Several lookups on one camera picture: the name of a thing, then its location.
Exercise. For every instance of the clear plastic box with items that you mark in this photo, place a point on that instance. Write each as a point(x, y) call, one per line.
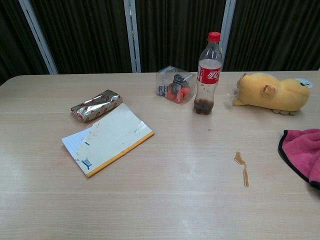
point(172, 85)

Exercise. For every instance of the pink cloth with black trim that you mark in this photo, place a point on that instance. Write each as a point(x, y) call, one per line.
point(305, 152)

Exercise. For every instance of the dark pleated partition panel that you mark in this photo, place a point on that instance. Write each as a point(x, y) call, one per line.
point(275, 32)
point(175, 30)
point(15, 45)
point(87, 35)

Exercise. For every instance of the white notepad with yellow edge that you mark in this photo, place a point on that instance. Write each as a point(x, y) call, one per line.
point(112, 140)

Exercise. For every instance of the yellow plush toy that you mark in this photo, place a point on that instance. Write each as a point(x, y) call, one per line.
point(275, 95)

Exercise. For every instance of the red-capped plastic bottle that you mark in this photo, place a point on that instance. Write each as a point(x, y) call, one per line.
point(208, 75)

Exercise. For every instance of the grey partition post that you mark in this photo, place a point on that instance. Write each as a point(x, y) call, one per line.
point(132, 37)
point(40, 40)
point(228, 25)

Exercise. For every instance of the gold foil snack packet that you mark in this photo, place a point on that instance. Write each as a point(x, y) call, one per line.
point(96, 105)

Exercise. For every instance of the white round table grommet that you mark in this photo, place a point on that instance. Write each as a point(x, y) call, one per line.
point(309, 84)

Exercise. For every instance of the brown liquid spill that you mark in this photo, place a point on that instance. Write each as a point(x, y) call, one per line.
point(245, 177)

